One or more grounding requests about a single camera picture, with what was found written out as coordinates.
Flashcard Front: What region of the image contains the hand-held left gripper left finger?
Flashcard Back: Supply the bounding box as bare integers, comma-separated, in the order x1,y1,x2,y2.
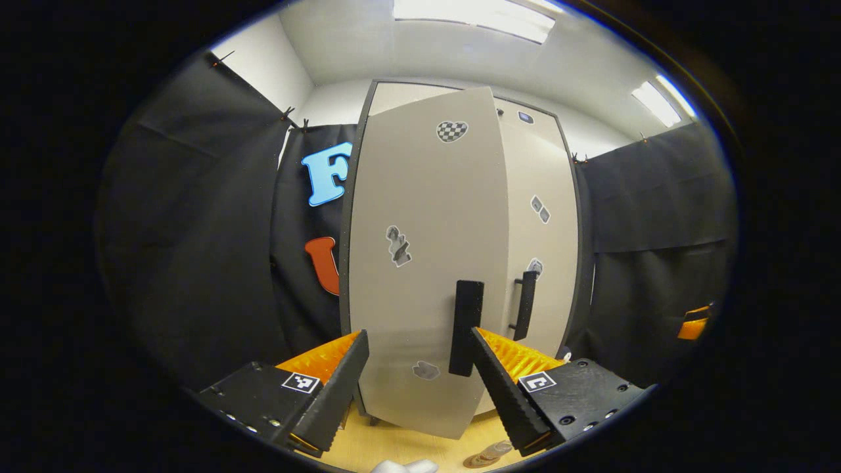
197,330,370,459

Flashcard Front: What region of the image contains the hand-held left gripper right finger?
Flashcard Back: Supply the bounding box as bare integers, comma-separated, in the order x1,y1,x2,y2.
470,327,658,459

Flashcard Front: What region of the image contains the clear bottle with red label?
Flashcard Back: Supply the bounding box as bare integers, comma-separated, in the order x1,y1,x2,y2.
474,439,514,463

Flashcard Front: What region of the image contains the grey and black cabinet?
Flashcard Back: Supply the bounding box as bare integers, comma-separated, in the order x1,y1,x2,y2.
338,80,595,426

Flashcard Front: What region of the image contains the grey cabinet door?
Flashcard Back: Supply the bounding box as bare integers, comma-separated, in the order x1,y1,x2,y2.
348,87,511,439
493,99,580,416

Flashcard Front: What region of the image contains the black backdrop cloth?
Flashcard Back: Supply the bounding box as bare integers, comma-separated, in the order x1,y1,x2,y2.
95,51,738,388

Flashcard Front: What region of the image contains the ceiling light panel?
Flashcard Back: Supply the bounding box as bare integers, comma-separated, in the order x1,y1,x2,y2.
393,0,556,45
631,74,698,129

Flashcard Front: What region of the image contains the black door handle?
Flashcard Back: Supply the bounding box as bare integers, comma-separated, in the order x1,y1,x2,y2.
509,271,537,342
449,280,485,378

